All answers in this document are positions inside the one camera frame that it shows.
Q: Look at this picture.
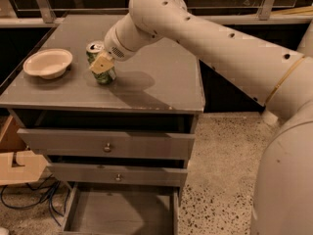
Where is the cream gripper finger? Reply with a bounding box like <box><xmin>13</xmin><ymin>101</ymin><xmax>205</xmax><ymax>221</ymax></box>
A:
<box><xmin>89</xmin><ymin>59</ymin><xmax>112</xmax><ymax>74</ymax></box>

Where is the green soda can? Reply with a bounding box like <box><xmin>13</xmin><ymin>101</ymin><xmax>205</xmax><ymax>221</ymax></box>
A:
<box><xmin>86</xmin><ymin>40</ymin><xmax>116</xmax><ymax>84</ymax></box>

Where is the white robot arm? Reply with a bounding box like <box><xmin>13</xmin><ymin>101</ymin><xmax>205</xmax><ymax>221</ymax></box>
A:
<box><xmin>90</xmin><ymin>0</ymin><xmax>313</xmax><ymax>235</ymax></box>

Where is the grey top drawer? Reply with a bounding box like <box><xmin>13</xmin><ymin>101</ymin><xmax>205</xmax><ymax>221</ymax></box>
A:
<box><xmin>19</xmin><ymin>111</ymin><xmax>198</xmax><ymax>160</ymax></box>

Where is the grey drawer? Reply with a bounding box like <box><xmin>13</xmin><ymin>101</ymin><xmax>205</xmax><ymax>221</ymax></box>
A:
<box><xmin>48</xmin><ymin>156</ymin><xmax>187</xmax><ymax>187</ymax></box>
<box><xmin>19</xmin><ymin>111</ymin><xmax>198</xmax><ymax>160</ymax></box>
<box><xmin>56</xmin><ymin>183</ymin><xmax>179</xmax><ymax>235</ymax></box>

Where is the grey drawer cabinet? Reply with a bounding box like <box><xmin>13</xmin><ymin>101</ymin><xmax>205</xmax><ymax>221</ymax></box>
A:
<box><xmin>0</xmin><ymin>14</ymin><xmax>206</xmax><ymax>235</ymax></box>

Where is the grey middle drawer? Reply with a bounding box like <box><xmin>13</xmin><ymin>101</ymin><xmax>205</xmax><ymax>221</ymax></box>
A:
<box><xmin>48</xmin><ymin>156</ymin><xmax>187</xmax><ymax>187</ymax></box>

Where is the grey bottom drawer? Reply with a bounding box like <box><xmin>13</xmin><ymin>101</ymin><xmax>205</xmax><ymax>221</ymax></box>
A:
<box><xmin>56</xmin><ymin>183</ymin><xmax>179</xmax><ymax>235</ymax></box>

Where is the white paper bowl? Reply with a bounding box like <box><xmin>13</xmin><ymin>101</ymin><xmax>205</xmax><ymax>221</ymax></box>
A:
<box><xmin>22</xmin><ymin>49</ymin><xmax>72</xmax><ymax>79</ymax></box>

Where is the dark low cabinet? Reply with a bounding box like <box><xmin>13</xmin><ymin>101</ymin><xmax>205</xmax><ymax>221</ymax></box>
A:
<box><xmin>200</xmin><ymin>23</ymin><xmax>309</xmax><ymax>113</ymax></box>

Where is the light wooden board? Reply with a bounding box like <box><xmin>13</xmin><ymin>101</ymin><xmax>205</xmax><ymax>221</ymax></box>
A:
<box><xmin>0</xmin><ymin>116</ymin><xmax>47</xmax><ymax>186</ymax></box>

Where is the white diagonal support pole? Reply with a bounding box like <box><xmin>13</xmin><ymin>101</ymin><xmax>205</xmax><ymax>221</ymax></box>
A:
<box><xmin>261</xmin><ymin>110</ymin><xmax>280</xmax><ymax>126</ymax></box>

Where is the metal window railing frame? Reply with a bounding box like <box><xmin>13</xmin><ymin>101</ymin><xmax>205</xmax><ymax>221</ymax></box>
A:
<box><xmin>0</xmin><ymin>0</ymin><xmax>313</xmax><ymax>29</ymax></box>

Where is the blue cable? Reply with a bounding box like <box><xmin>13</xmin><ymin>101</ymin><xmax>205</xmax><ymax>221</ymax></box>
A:
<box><xmin>0</xmin><ymin>174</ymin><xmax>71</xmax><ymax>227</ymax></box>

